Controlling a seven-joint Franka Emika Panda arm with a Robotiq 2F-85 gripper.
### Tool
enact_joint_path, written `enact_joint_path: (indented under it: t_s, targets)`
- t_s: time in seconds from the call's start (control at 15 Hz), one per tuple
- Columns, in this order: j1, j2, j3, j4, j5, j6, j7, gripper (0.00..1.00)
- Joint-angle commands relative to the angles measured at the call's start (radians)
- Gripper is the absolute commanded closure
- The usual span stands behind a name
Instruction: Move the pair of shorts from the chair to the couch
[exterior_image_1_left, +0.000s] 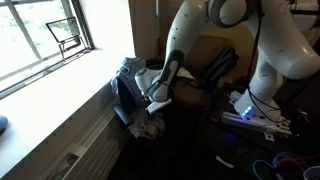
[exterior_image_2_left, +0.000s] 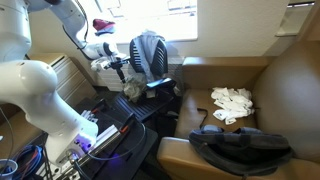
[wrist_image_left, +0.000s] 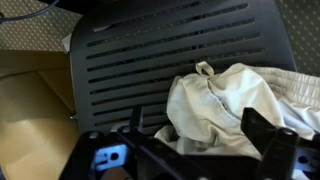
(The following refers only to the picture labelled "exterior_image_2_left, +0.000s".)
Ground aluminium rail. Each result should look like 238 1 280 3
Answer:
53 124 123 180

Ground blue grey backpack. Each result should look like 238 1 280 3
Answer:
188 107 294 178

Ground white cup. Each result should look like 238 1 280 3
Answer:
0 158 18 180

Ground grey striped shirt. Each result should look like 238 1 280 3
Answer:
134 30 166 83

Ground tan leather couch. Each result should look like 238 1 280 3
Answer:
156 39 320 180

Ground blue cable bundle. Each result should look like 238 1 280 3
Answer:
11 143 44 180

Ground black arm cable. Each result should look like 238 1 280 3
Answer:
61 0 98 63

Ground black orange clamp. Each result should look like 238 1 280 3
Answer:
89 99 111 116
119 112 137 134

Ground black table cable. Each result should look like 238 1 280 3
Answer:
84 114 148 162

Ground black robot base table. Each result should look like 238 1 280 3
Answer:
33 96 159 180

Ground beige drawer cabinet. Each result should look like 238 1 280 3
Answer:
28 52 98 108

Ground bright window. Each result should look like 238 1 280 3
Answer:
76 0 198 44

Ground khaki shorts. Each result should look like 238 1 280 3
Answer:
122 74 148 103

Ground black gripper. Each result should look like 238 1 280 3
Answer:
108 56 131 84

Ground red cap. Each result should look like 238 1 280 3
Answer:
92 18 117 37

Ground black slatted office chair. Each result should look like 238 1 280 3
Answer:
111 34 179 123

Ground crumpled white cloth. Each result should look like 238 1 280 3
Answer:
210 87 255 126

